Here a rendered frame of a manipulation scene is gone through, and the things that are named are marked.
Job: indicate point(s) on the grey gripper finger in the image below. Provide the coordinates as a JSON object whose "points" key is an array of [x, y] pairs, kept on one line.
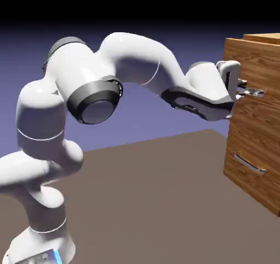
{"points": [[240, 96], [242, 82]]}

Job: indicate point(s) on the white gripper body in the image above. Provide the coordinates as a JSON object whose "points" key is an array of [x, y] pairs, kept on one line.
{"points": [[234, 69]]}

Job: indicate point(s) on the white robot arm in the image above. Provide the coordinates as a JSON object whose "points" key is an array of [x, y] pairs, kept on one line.
{"points": [[91, 71]]}

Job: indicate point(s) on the light wood cabinet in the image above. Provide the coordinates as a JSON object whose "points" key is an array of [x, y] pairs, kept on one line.
{"points": [[258, 124]]}

